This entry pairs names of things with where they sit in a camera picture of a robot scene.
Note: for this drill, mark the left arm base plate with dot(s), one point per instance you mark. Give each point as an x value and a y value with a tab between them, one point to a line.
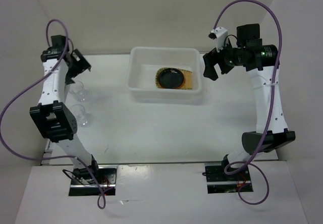
86	186

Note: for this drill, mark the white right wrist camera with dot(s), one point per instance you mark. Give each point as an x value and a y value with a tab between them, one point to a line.
219	34

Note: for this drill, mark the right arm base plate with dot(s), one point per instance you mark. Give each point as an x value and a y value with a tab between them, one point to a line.
218	182

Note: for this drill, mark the black round dish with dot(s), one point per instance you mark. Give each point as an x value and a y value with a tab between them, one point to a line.
170	78

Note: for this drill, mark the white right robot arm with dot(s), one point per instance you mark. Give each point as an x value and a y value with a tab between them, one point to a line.
261	64

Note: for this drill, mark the woven bamboo tray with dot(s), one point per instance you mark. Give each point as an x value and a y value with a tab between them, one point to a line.
187	85

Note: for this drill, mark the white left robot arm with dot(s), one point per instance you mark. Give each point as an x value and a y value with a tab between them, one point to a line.
52	117

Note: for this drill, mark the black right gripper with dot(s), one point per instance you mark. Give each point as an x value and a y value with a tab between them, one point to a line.
211	59

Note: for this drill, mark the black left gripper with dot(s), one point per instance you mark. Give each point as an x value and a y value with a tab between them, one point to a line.
82	62

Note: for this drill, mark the clear plastic cup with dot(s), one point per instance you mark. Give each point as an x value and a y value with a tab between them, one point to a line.
77	91
80	115

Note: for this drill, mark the clear plastic bin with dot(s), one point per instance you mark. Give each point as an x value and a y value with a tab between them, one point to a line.
144	63

